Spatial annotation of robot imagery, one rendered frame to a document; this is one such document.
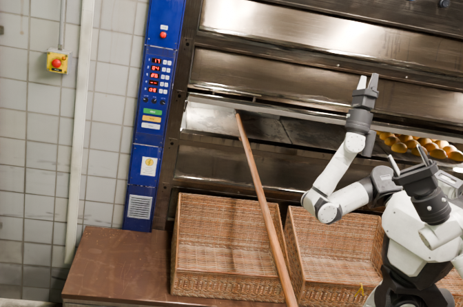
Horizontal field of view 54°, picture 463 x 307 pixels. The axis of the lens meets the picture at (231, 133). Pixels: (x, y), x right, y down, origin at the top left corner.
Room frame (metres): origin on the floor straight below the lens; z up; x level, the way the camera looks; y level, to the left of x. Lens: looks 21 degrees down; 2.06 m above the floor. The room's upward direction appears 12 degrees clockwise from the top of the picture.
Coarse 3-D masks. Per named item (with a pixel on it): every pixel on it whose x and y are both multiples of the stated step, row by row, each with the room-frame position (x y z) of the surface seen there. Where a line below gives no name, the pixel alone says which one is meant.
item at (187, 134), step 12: (180, 132) 2.14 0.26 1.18; (192, 132) 2.17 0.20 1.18; (204, 132) 2.20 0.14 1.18; (216, 144) 2.17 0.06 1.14; (228, 144) 2.18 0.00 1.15; (240, 144) 2.19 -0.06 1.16; (252, 144) 2.20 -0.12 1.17; (264, 144) 2.22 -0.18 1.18; (276, 144) 2.25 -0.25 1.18; (288, 144) 2.29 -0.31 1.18; (312, 156) 2.26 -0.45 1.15; (324, 156) 2.27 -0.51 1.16; (360, 156) 2.32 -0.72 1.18; (372, 156) 2.36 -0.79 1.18; (444, 168) 2.41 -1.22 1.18; (456, 168) 2.45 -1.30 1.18
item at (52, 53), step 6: (54, 48) 2.02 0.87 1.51; (48, 54) 1.96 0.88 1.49; (54, 54) 1.97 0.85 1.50; (60, 54) 1.97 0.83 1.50; (66, 54) 1.98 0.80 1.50; (48, 60) 1.97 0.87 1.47; (60, 60) 1.97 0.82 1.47; (66, 60) 1.98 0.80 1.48; (48, 66) 1.97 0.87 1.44; (60, 66) 1.97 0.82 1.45; (66, 66) 1.98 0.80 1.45; (54, 72) 1.98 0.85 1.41; (60, 72) 1.97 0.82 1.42; (66, 72) 1.98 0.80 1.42
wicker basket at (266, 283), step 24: (192, 216) 2.10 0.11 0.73; (216, 216) 2.12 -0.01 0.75; (240, 216) 2.15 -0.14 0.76; (192, 240) 2.06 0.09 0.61; (216, 240) 2.09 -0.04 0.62; (240, 240) 2.12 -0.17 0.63; (264, 240) 2.15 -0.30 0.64; (192, 264) 1.89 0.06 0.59; (216, 264) 1.93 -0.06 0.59; (240, 264) 1.97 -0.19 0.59; (264, 264) 2.01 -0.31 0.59; (288, 264) 1.83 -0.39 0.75; (192, 288) 1.67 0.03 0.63; (216, 288) 1.75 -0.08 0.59; (240, 288) 1.78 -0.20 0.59; (264, 288) 1.73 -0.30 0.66
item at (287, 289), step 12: (240, 120) 2.41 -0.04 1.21; (240, 132) 2.26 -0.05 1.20; (252, 156) 1.96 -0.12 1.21; (252, 168) 1.84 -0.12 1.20; (264, 204) 1.54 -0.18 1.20; (264, 216) 1.46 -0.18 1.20; (276, 240) 1.31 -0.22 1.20; (276, 252) 1.25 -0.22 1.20; (276, 264) 1.20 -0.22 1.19; (288, 276) 1.14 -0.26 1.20; (288, 288) 1.08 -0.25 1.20; (288, 300) 1.04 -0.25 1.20
